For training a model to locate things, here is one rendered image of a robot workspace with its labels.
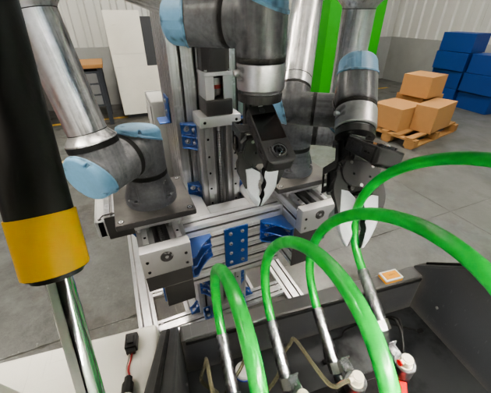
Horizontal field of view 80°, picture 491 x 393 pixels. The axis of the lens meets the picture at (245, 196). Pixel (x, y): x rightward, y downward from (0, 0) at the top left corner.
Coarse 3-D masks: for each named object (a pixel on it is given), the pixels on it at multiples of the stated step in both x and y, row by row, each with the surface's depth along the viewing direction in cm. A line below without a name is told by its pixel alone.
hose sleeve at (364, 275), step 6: (360, 270) 48; (366, 270) 48; (360, 276) 48; (366, 276) 47; (366, 282) 47; (372, 282) 47; (366, 288) 47; (372, 288) 46; (366, 294) 47; (372, 294) 46; (372, 300) 46; (378, 300) 46; (372, 306) 46; (378, 306) 45; (378, 312) 45; (378, 318) 45; (384, 318) 45
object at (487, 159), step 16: (416, 160) 34; (432, 160) 32; (448, 160) 30; (464, 160) 28; (480, 160) 27; (384, 176) 39; (368, 192) 43; (352, 208) 47; (352, 224) 48; (352, 240) 49
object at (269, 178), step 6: (264, 168) 52; (264, 174) 52; (270, 174) 52; (276, 174) 53; (264, 180) 54; (270, 180) 53; (276, 180) 53; (264, 186) 54; (270, 186) 54; (264, 192) 54; (270, 192) 54; (264, 198) 55
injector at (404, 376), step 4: (396, 356) 42; (396, 360) 41; (396, 364) 41; (396, 368) 41; (400, 368) 40; (400, 372) 40; (404, 372) 40; (408, 372) 40; (412, 372) 40; (400, 376) 41; (404, 376) 40; (408, 376) 40; (400, 380) 41; (404, 380) 41; (408, 380) 41
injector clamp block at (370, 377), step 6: (372, 372) 52; (366, 378) 51; (372, 378) 51; (372, 384) 50; (318, 390) 49; (324, 390) 49; (330, 390) 49; (366, 390) 49; (372, 390) 49; (378, 390) 49
